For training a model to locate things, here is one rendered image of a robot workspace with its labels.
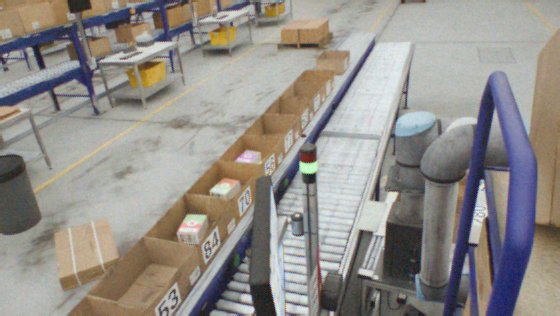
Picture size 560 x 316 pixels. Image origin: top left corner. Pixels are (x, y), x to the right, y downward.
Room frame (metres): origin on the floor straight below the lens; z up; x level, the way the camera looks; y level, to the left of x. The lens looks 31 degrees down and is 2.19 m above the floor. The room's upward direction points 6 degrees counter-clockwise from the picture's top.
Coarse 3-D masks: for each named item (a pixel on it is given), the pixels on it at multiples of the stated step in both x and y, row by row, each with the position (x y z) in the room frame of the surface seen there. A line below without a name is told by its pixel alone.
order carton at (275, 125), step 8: (256, 120) 2.90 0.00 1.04; (264, 120) 3.01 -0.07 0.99; (272, 120) 2.99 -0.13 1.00; (280, 120) 2.96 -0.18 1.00; (288, 120) 2.94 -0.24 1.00; (296, 120) 2.84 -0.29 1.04; (248, 128) 2.76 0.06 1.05; (256, 128) 2.89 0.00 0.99; (264, 128) 3.02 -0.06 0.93; (272, 128) 2.99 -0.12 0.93; (280, 128) 2.96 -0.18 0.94; (288, 128) 2.94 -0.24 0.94; (296, 128) 2.83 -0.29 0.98; (272, 136) 2.58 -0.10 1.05; (280, 136) 2.93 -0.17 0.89; (288, 152) 2.64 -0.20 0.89
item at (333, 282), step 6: (330, 276) 1.15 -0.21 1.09; (336, 276) 1.15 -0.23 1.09; (342, 276) 1.15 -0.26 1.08; (324, 282) 1.13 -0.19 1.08; (330, 282) 1.12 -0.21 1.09; (336, 282) 1.12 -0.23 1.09; (342, 282) 1.14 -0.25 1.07; (324, 288) 1.10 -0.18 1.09; (330, 288) 1.10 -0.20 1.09; (336, 288) 1.09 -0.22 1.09; (324, 294) 1.08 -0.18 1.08; (330, 294) 1.08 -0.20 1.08; (336, 294) 1.07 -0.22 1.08; (324, 300) 1.08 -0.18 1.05; (330, 300) 1.07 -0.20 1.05; (336, 300) 1.07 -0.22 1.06; (336, 306) 1.10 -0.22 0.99
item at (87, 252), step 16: (96, 224) 3.15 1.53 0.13; (64, 240) 2.95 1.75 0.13; (80, 240) 2.92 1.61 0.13; (96, 240) 2.90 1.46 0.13; (112, 240) 2.87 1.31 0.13; (64, 256) 2.72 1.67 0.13; (80, 256) 2.70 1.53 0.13; (96, 256) 2.68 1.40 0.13; (112, 256) 2.66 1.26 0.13; (64, 272) 2.52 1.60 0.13; (80, 272) 2.51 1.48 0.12; (96, 272) 2.55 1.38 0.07; (64, 288) 2.46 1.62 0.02
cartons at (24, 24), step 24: (48, 0) 7.35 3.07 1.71; (96, 0) 7.76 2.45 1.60; (120, 0) 8.31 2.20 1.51; (144, 0) 8.98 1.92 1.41; (192, 0) 10.93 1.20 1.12; (0, 24) 6.01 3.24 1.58; (24, 24) 6.34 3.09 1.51; (48, 24) 6.72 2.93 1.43; (144, 24) 8.43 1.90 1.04; (168, 24) 9.20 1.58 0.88; (72, 48) 7.03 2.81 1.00; (96, 48) 7.12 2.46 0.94
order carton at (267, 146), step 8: (240, 136) 2.64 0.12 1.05; (248, 136) 2.64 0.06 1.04; (256, 136) 2.62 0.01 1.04; (264, 136) 2.60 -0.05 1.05; (232, 144) 2.51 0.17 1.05; (240, 144) 2.62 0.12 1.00; (248, 144) 2.65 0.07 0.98; (256, 144) 2.62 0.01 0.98; (264, 144) 2.60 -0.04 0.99; (272, 144) 2.57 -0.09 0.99; (280, 144) 2.51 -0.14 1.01; (224, 152) 2.41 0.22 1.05; (232, 152) 2.50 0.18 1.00; (240, 152) 2.60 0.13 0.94; (264, 152) 2.60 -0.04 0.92; (272, 152) 2.37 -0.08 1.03; (280, 152) 2.50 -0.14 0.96; (232, 160) 2.49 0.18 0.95; (264, 160) 2.25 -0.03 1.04; (264, 168) 2.23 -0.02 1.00; (272, 176) 2.33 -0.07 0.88
